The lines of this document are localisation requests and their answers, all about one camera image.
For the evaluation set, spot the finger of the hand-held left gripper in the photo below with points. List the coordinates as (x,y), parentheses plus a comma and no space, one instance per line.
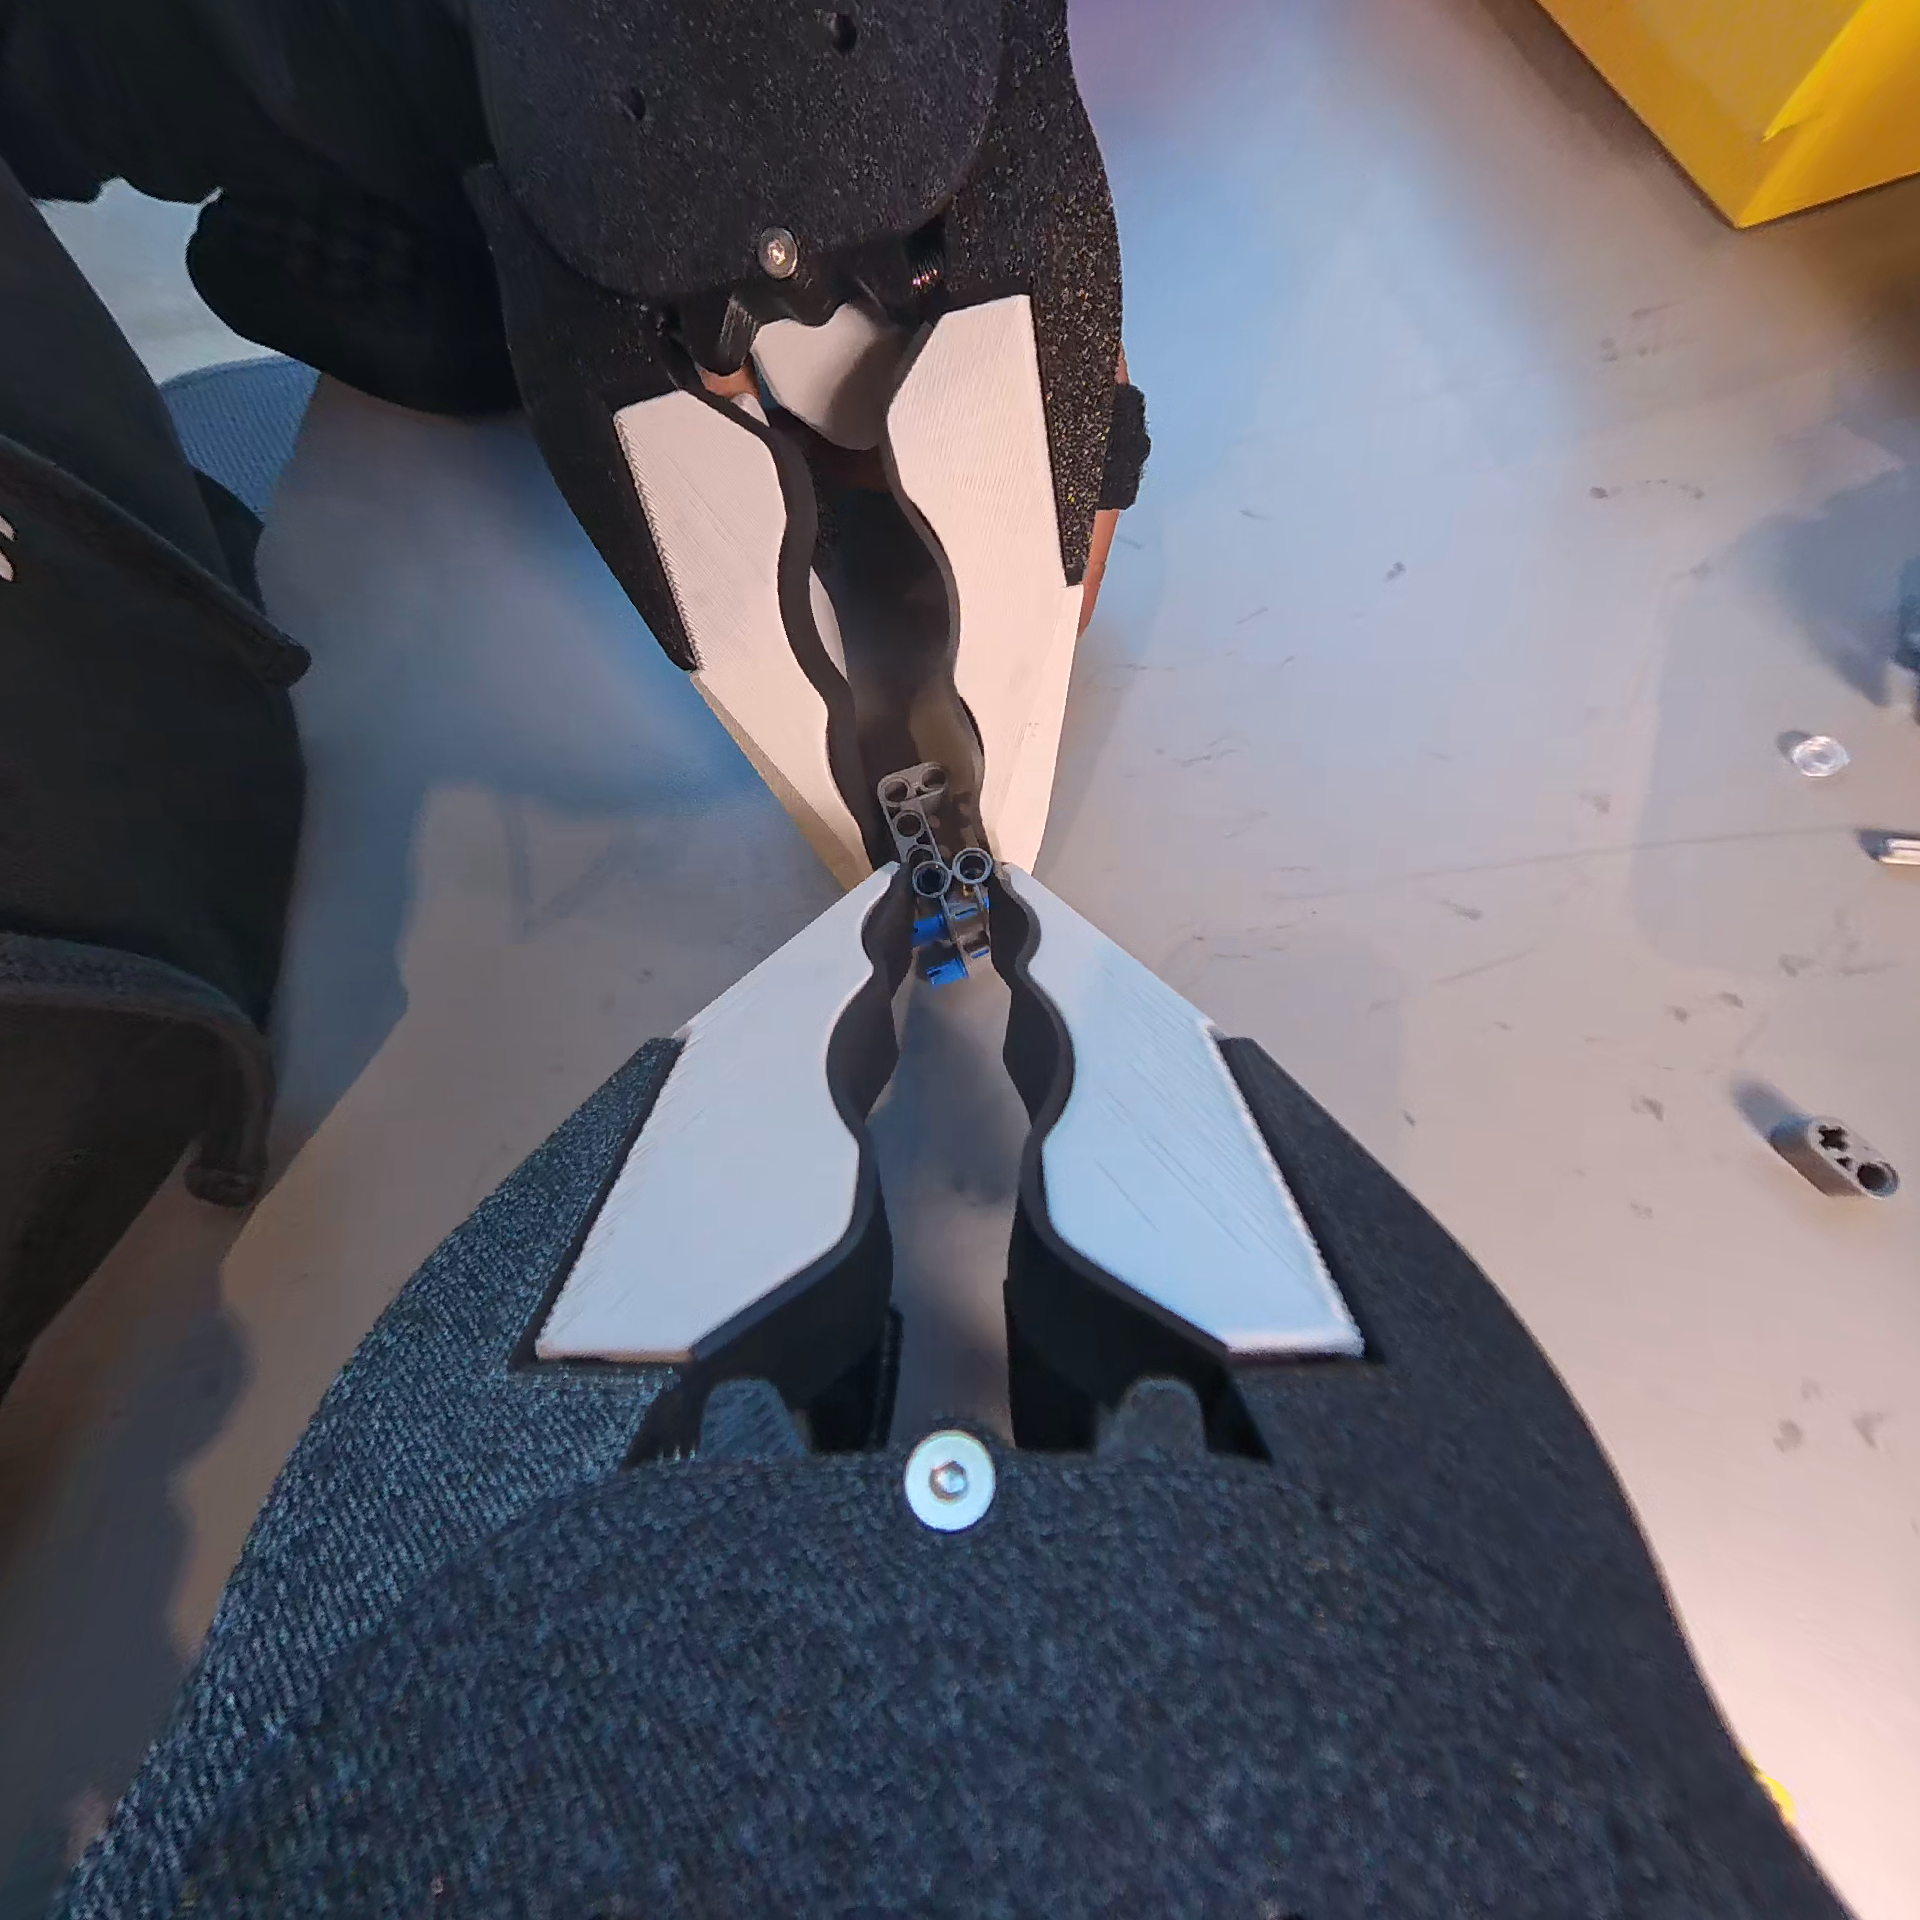
(990,494)
(704,524)

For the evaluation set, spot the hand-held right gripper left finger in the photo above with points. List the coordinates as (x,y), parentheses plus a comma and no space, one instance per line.
(704,1185)

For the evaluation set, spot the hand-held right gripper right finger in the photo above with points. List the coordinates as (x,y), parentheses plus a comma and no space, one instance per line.
(1185,1185)

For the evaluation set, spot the grey L-shaped beam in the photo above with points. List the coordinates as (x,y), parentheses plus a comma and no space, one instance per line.
(914,802)

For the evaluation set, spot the dark grey pin connector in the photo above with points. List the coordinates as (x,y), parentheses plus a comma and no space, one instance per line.
(954,873)

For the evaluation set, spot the grey desk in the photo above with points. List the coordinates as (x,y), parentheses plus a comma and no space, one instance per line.
(1424,674)

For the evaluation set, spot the person's left hand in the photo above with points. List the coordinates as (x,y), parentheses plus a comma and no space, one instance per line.
(1102,580)

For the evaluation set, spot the blue grey fabric seat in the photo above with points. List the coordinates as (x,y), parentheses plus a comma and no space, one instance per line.
(247,429)

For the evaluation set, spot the light grey two-hole connector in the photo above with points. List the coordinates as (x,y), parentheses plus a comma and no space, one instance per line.
(1834,1156)

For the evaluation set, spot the clear round stud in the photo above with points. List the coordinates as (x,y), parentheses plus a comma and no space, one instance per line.
(1812,752)

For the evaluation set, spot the short grey axle rod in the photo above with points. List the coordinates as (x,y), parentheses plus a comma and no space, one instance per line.
(1894,849)

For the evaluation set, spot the yellow plastic storage bin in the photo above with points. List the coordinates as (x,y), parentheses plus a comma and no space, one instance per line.
(1724,90)

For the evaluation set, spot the yellow connector piece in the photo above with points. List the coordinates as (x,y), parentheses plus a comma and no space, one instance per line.
(1771,1794)

